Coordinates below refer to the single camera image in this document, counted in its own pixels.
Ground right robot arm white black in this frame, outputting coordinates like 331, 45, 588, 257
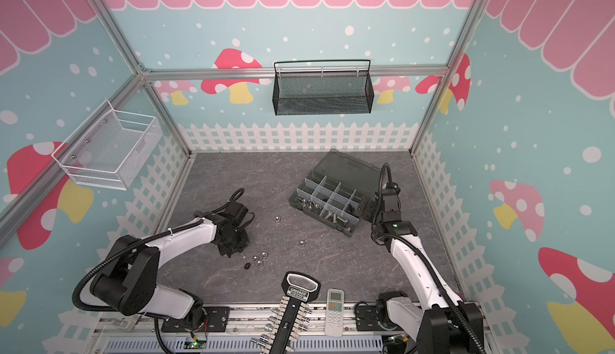
371, 163, 486, 353

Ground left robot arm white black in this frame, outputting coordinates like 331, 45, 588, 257
71, 188, 254, 327

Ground grey compartment organizer box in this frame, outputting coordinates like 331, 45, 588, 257
289, 150, 381, 237

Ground white remote control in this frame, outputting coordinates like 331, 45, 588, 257
324, 288, 344, 337

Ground black tool with sockets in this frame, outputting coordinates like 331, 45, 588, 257
251, 272, 321, 354

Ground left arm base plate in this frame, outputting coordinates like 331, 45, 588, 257
161, 306, 231, 333

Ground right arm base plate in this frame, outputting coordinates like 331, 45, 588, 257
353, 301, 384, 332

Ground white wire wall basket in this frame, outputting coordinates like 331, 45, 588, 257
51, 101, 163, 191

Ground black mesh wall basket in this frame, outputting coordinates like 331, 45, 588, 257
272, 59, 375, 116

